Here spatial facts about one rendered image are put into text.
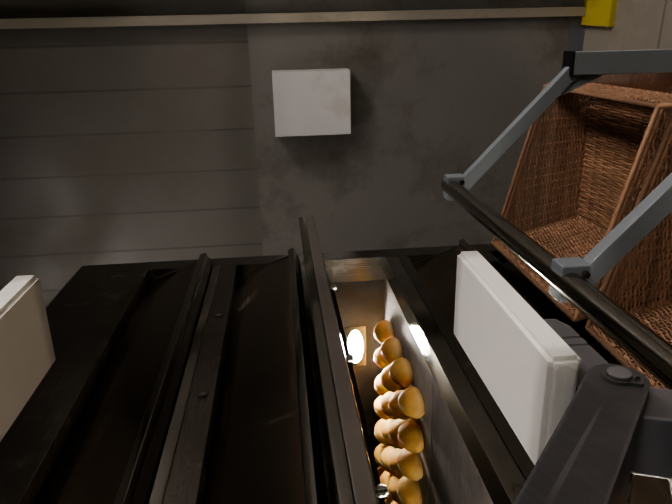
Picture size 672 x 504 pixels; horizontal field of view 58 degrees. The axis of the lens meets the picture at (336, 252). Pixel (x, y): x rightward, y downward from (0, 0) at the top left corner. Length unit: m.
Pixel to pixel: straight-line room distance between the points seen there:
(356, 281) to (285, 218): 1.31
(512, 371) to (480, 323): 0.02
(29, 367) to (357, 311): 1.75
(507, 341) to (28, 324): 0.13
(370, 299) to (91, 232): 1.79
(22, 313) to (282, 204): 2.93
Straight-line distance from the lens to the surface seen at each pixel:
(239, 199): 3.12
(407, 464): 1.56
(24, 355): 0.19
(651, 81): 1.70
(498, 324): 0.17
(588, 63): 1.22
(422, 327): 1.42
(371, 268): 1.87
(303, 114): 2.91
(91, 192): 3.23
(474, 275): 0.18
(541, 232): 1.92
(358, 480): 0.75
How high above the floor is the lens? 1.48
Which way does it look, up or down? 5 degrees down
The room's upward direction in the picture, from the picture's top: 93 degrees counter-clockwise
